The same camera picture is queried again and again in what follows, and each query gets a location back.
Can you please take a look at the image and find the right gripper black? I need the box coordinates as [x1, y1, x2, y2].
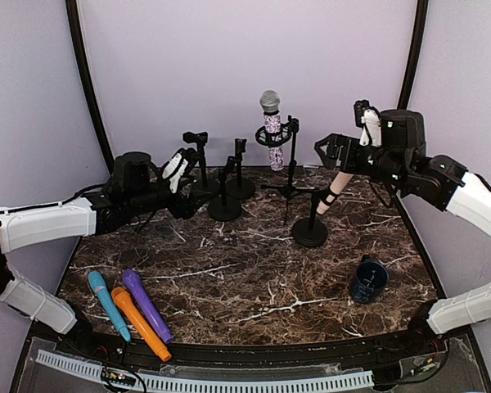
[315, 132, 409, 189]

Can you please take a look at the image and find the black stand of blue microphone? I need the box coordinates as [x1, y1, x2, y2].
[182, 131, 219, 197]

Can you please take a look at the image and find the pink microphone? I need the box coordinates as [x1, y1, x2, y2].
[316, 172, 353, 215]

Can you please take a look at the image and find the black stand of purple microphone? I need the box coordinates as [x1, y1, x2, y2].
[207, 156, 242, 222]

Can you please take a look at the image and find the black stand of orange microphone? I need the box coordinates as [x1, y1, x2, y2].
[226, 138, 255, 200]

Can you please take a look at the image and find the purple microphone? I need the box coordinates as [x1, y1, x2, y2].
[122, 269, 173, 344]

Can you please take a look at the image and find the black stand of pink microphone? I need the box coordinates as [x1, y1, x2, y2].
[291, 191, 328, 248]

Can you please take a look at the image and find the orange microphone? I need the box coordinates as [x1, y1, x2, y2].
[111, 287, 172, 363]

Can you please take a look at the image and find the blue microphone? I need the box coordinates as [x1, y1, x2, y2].
[88, 271, 132, 342]

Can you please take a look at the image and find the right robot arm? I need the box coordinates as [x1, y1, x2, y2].
[314, 101, 491, 355]

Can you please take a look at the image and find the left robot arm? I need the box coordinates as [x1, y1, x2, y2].
[0, 148, 210, 357]

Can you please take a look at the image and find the silver glitter microphone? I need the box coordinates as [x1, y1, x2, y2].
[259, 90, 283, 171]

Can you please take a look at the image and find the dark blue mug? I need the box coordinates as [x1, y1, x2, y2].
[349, 255, 390, 305]

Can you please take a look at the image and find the small circuit board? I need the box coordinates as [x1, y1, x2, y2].
[100, 368, 137, 389]

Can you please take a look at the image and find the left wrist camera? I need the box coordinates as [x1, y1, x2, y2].
[160, 147, 199, 194]

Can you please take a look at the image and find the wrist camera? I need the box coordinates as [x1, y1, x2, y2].
[354, 100, 381, 147]
[160, 147, 199, 194]

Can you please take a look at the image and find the black tripod shock-mount stand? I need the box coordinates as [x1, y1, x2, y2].
[255, 115, 313, 224]

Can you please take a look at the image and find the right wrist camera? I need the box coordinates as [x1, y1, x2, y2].
[354, 100, 381, 147]

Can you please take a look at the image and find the white slotted cable duct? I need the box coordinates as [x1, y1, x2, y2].
[35, 350, 374, 392]

